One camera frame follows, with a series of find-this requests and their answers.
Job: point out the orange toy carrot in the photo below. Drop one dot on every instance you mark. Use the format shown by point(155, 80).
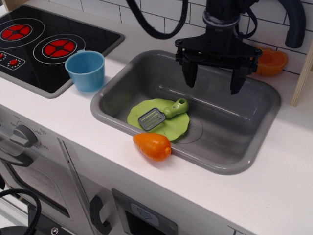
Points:
point(154, 146)

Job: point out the wooden side panel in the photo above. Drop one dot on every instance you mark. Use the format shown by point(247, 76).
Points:
point(305, 73)

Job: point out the green and grey toy spatula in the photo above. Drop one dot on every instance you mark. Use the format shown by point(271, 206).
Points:
point(155, 116)

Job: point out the orange toy pumpkin half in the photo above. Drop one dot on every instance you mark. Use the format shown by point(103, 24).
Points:
point(271, 62)

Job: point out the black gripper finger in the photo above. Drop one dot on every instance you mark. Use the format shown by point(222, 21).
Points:
point(237, 80)
point(190, 70)

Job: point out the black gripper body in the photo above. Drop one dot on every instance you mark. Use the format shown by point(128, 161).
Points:
point(219, 47)

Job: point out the grey sink basin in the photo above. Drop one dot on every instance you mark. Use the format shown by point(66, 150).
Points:
point(225, 131)

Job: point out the dark grey faucet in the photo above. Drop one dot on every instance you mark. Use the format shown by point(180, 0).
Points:
point(297, 22)

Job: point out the grey dishwasher panel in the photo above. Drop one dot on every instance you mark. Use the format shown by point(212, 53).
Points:
point(137, 219)

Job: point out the grey oven door handle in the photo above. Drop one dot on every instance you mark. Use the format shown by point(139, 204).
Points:
point(13, 154)

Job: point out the toy oven door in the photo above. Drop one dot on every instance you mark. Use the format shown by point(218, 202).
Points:
point(49, 176)

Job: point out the green toy plate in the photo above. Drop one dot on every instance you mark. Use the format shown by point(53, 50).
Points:
point(171, 128)

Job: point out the black toy stovetop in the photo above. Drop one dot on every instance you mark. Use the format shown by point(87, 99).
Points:
point(35, 44)

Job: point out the black cabinet handle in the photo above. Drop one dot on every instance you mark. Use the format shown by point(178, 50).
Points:
point(95, 207)

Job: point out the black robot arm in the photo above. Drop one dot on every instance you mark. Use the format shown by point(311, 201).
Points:
point(225, 13)

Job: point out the grey oven knob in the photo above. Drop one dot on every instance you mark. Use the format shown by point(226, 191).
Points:
point(23, 136)

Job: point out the blue plastic cup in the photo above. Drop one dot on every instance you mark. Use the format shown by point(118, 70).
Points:
point(87, 70)

